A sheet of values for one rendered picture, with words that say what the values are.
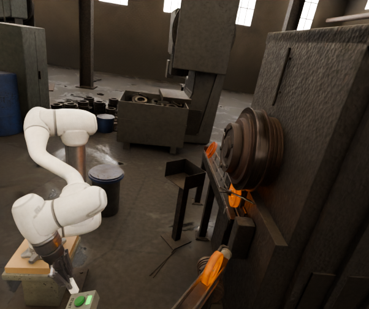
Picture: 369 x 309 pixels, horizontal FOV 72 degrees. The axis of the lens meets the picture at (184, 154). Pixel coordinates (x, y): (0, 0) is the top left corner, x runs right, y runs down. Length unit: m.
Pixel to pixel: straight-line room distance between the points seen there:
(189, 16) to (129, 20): 7.71
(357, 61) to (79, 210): 1.04
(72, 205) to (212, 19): 3.41
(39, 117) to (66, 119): 0.11
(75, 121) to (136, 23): 10.20
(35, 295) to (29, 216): 1.04
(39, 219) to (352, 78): 1.12
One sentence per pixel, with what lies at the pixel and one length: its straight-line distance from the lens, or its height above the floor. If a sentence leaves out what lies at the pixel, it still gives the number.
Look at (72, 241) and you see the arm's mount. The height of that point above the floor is 0.39.
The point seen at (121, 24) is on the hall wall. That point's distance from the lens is 11.53.
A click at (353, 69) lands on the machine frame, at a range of 1.05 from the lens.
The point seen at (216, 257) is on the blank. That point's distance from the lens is 1.22.
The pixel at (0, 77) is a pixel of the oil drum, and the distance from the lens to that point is 4.34.
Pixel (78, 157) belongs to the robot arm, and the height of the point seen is 0.99.
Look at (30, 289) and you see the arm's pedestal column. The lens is 1.93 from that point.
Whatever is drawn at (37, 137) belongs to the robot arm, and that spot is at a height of 1.15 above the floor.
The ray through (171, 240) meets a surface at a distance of 2.40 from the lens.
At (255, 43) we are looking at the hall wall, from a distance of 11.81.
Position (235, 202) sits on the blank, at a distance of 1.56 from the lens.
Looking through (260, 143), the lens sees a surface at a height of 1.23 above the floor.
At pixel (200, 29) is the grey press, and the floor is 1.82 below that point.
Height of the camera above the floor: 1.62
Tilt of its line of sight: 23 degrees down
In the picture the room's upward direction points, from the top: 9 degrees clockwise
